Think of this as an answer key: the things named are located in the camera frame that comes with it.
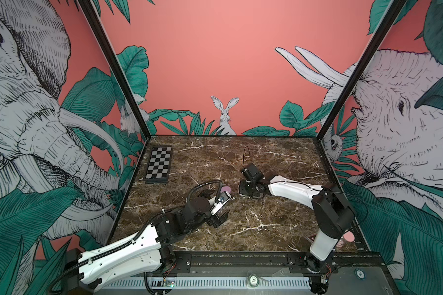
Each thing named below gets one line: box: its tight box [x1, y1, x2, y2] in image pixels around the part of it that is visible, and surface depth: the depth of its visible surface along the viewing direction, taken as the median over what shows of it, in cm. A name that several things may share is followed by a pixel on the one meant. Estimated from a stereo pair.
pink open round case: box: [335, 231, 356, 248], surface depth 74 cm
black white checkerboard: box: [145, 145, 173, 184], surface depth 103 cm
